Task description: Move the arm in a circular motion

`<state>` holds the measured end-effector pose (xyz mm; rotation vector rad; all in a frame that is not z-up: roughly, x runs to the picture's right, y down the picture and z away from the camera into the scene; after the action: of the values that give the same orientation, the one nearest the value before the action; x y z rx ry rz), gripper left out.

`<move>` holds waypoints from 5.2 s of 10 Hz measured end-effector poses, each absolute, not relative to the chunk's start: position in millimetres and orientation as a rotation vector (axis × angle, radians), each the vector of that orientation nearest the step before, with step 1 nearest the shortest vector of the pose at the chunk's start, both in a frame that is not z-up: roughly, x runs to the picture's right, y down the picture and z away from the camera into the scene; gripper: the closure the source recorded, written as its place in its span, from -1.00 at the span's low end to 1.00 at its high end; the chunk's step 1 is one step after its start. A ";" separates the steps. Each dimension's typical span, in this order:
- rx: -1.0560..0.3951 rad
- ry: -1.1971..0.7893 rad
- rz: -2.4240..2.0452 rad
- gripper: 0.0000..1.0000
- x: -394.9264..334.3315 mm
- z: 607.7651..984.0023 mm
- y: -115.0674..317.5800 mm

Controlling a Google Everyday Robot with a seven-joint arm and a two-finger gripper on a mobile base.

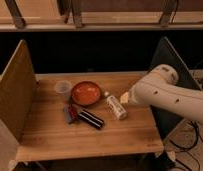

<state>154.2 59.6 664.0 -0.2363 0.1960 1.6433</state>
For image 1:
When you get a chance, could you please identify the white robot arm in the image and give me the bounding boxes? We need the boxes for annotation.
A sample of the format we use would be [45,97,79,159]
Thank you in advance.
[120,64,203,125]

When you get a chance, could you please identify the white plastic bottle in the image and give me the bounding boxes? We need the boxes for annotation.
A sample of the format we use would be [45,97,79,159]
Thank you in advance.
[104,92,127,120]

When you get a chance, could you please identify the orange bowl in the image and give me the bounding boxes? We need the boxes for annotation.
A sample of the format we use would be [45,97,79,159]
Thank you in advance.
[71,81,101,106]

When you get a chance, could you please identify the black rectangular box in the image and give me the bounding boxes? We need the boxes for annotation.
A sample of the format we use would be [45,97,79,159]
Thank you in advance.
[78,110,104,130]

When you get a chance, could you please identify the right dark side panel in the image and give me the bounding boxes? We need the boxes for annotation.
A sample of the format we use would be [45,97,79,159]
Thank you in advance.
[149,37,201,142]

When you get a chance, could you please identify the red grey packet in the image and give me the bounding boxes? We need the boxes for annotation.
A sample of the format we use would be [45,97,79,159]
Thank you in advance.
[63,105,77,124]

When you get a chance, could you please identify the clear plastic cup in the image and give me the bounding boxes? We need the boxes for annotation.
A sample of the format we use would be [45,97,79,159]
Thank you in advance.
[54,80,72,102]

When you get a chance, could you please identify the left wooden side panel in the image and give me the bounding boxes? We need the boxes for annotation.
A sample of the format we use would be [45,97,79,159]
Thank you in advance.
[0,39,38,171]

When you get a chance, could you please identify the black floor cables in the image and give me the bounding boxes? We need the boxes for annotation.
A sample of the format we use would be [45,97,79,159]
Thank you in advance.
[169,120,203,171]

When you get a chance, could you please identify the wooden shelf frame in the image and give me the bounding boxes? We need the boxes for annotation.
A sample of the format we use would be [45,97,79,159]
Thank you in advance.
[0,0,203,32]

